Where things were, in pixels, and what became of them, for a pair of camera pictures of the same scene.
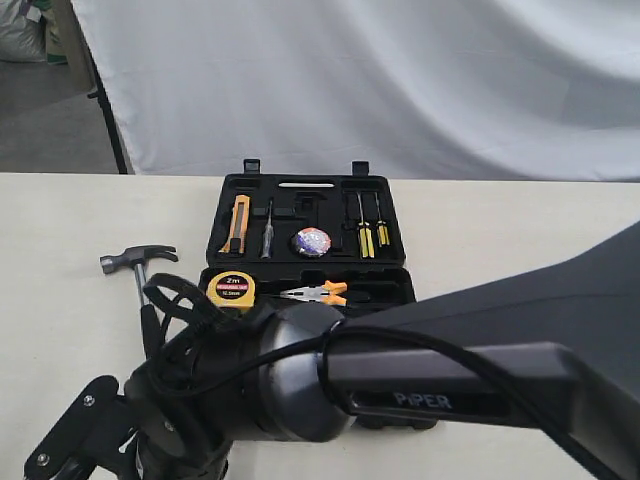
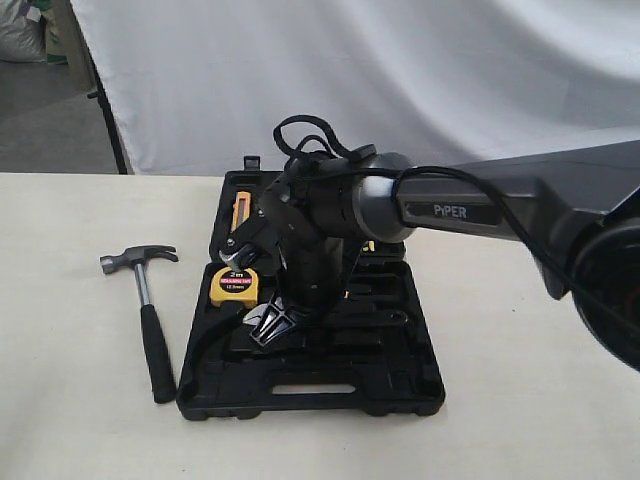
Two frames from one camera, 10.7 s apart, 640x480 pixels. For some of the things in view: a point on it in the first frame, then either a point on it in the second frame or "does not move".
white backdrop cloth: x=469 y=90 does not move
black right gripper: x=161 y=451 -> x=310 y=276
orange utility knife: x=236 y=242 does not move
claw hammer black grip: x=137 y=257 does not move
